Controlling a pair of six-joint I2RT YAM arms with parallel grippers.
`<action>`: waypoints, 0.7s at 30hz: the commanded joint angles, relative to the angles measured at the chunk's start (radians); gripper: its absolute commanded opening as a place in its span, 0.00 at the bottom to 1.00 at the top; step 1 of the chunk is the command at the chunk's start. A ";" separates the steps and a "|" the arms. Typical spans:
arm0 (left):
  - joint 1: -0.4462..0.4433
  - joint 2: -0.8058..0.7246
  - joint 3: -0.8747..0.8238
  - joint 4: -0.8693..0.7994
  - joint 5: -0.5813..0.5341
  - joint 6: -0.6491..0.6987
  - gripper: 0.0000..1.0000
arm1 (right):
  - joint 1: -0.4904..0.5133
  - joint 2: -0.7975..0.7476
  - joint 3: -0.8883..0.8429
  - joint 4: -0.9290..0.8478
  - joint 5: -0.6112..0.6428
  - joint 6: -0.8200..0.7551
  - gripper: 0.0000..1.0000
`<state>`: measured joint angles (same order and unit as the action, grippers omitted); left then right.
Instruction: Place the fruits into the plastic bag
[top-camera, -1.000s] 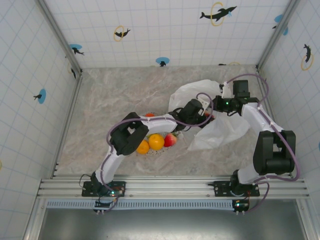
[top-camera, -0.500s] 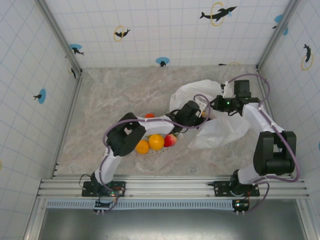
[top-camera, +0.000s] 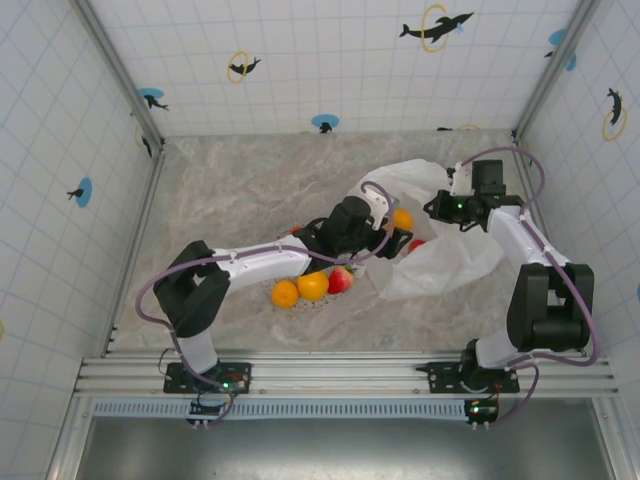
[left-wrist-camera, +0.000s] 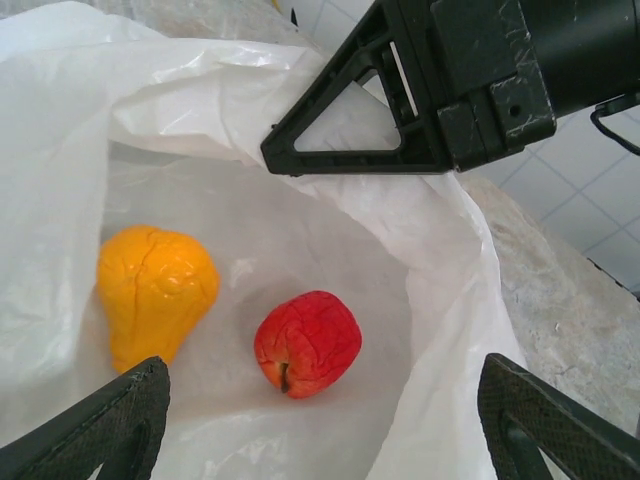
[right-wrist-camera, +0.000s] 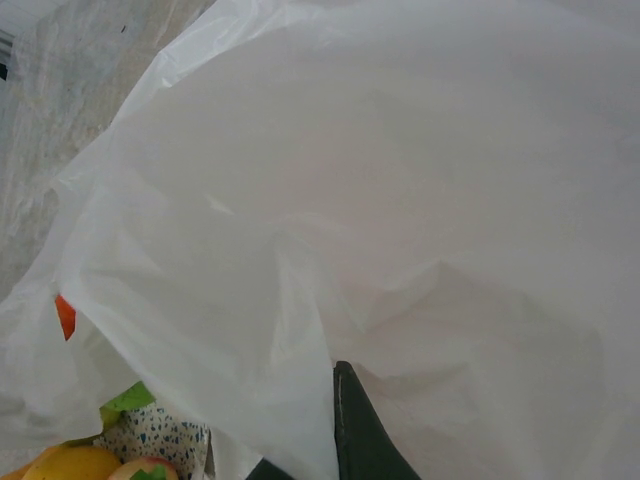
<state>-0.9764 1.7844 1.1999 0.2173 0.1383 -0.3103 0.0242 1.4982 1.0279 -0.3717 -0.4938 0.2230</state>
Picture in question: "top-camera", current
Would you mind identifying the white plastic bag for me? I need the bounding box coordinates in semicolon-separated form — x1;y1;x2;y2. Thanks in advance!
344;158;505;301

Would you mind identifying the red-pink apple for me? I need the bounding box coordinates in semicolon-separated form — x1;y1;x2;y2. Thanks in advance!
327;266;356;295

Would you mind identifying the large orange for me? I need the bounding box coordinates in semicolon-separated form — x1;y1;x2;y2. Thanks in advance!
296;269;330;302

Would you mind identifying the small orange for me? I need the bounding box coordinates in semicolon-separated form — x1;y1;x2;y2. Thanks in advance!
271;279;300;310

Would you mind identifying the speckled round plate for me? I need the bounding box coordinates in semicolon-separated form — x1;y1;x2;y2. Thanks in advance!
263;227;359;314

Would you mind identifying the dolphin blue circle sticker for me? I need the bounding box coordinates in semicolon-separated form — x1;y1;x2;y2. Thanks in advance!
137;87;170;112
310;113;340;135

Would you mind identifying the blue patch dolphin sticker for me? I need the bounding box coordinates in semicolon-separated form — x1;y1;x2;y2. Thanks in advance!
543;28;579;72

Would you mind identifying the grey metal sheet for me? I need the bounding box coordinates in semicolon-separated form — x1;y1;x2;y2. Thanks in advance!
47;397;640;480

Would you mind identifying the dolphin blue oval sticker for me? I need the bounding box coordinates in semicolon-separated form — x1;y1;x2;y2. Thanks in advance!
66;177;94;209

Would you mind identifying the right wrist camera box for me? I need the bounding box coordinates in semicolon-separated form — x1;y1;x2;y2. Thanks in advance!
446;162;475;197

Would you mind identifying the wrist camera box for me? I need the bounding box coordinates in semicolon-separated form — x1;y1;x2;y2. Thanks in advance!
446;162;475;197
360;185;397;230

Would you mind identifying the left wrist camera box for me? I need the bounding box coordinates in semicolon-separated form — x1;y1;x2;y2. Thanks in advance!
360;185;397;230

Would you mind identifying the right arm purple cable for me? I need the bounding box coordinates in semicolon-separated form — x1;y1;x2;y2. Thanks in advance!
457;144;604;431

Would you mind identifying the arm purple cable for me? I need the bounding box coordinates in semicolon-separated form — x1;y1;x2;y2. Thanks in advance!
457;144;604;431
135;182;400;431

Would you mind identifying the aluminium mounting rail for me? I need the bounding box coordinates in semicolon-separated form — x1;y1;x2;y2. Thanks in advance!
74;349;621;399

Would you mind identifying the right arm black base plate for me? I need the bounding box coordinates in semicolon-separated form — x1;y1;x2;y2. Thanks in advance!
416;360;521;395

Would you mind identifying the white slotted cable duct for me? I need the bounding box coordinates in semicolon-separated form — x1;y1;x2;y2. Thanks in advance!
92;399;474;419

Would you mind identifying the aluminium frame post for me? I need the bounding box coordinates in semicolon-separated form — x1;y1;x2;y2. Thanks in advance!
512;0;599;141
69;0;166;151

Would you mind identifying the whale and dolphin ring sticker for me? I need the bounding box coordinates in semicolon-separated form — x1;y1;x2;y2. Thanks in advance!
398;3;475;54

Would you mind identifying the tall dolphin yellow ring sticker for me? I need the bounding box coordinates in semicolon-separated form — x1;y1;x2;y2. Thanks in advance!
601;87;629;142

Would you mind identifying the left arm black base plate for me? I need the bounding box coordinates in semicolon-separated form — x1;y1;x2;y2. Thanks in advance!
163;360;253;395

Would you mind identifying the small dolphin yellow ring sticker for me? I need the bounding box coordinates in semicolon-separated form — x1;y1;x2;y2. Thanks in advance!
227;49;263;84

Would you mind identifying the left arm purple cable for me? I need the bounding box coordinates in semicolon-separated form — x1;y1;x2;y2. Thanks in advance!
135;182;400;431

